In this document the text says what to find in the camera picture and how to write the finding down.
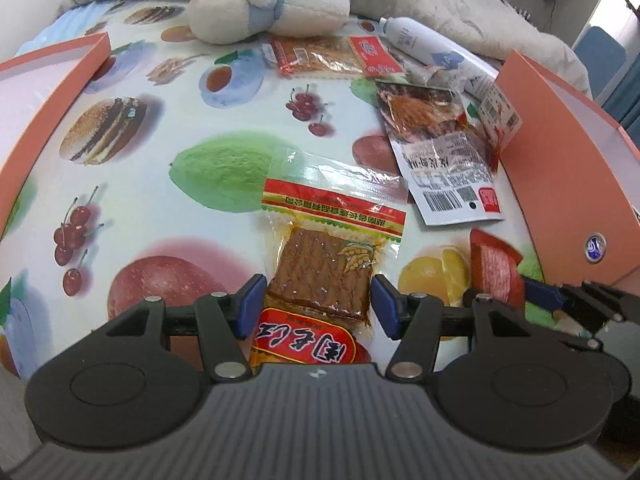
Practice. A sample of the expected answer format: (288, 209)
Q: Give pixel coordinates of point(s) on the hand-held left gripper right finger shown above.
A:
(387, 305)

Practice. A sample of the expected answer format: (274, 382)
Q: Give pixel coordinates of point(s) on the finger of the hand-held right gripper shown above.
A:
(585, 341)
(545, 295)

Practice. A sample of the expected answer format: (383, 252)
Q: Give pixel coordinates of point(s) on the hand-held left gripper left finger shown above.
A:
(250, 305)

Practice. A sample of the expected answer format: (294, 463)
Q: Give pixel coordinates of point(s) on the small red snack packet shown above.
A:
(492, 265)

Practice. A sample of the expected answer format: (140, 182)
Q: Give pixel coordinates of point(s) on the brown tofu snack packet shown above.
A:
(320, 270)

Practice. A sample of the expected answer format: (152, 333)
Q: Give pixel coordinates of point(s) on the pink cardboard box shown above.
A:
(550, 160)

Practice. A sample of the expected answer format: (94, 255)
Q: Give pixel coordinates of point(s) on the clear dried meat packet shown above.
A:
(425, 120)

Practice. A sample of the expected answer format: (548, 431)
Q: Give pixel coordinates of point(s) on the small white-label snack packet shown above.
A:
(500, 110)

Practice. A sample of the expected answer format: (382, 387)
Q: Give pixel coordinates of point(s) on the long brown red-label snack packet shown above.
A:
(320, 55)

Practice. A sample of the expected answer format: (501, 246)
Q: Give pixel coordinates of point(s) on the fruit printed sheet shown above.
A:
(150, 175)

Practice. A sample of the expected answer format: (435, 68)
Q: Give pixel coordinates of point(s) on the crinkled silver wrapper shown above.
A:
(435, 75)

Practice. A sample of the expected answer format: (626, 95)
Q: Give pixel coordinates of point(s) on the white spray bottle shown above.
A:
(415, 37)

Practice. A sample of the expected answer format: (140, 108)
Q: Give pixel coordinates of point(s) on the grey blanket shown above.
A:
(475, 15)

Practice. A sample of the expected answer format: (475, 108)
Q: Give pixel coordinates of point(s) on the white and blue plush toy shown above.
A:
(300, 5)

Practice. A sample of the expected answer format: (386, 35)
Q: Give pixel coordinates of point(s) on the orange box left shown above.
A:
(30, 90)

